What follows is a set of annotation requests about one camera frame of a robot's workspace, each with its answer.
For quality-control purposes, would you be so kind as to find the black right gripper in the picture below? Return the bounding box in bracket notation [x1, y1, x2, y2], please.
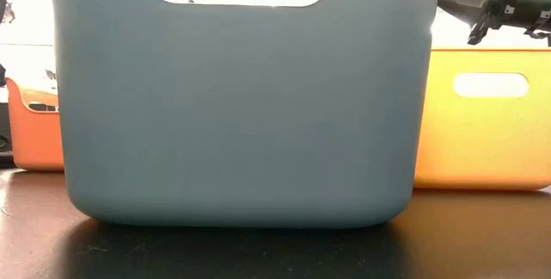
[437, 0, 551, 47]

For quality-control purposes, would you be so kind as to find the yellow plastic bin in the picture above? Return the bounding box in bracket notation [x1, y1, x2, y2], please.
[412, 47, 551, 192]

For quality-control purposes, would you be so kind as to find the blue-grey plastic bin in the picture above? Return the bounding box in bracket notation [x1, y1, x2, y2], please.
[46, 0, 444, 230]

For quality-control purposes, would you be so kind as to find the orange plastic bin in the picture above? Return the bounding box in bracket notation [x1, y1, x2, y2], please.
[4, 77, 65, 172]

